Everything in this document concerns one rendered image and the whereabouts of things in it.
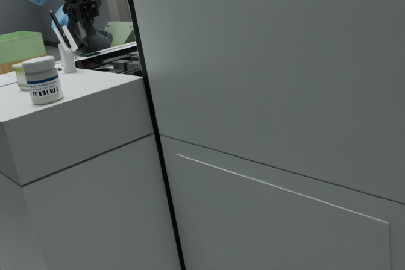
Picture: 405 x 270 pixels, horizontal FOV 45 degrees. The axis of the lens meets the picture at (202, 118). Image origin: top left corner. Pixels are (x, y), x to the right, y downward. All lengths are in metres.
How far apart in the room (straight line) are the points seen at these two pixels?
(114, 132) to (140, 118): 0.08
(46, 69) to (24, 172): 0.23
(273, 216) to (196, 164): 0.24
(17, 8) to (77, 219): 10.29
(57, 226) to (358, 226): 0.66
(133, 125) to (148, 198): 0.20
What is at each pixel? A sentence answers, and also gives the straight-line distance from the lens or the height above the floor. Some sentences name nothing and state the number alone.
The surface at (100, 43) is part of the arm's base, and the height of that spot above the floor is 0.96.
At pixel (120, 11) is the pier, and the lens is 6.74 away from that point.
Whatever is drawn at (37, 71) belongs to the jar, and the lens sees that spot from 1.11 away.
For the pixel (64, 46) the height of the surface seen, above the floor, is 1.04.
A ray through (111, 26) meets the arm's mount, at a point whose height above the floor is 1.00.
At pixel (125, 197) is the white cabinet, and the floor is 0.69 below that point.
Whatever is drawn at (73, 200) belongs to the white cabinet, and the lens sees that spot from 1.16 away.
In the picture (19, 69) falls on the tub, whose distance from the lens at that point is 1.32.
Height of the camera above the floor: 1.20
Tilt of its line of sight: 18 degrees down
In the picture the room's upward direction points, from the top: 9 degrees counter-clockwise
